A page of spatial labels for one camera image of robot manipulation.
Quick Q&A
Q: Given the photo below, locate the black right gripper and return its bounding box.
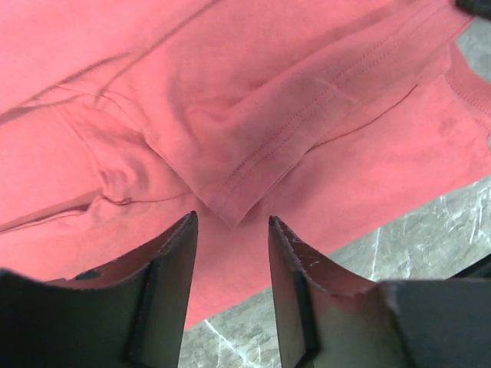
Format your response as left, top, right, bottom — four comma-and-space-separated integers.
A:
455, 0, 491, 18

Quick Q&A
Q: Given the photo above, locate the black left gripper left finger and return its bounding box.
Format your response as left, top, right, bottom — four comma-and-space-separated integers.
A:
1, 212, 198, 367

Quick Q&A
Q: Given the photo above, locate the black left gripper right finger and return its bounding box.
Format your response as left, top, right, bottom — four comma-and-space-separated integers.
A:
268, 216, 490, 367

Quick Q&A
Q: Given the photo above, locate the red t-shirt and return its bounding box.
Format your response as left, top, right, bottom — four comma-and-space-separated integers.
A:
1, 1, 490, 326

